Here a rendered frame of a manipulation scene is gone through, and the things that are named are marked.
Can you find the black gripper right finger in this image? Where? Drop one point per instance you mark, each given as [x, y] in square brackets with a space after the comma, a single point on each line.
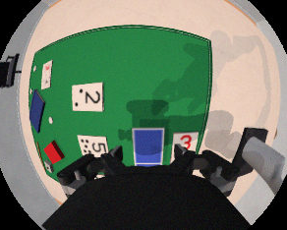
[217, 170]

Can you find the red flat box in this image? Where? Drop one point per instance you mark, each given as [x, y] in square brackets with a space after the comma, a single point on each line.
[53, 152]

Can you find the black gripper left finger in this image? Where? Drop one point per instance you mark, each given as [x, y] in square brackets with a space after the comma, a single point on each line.
[75, 174]

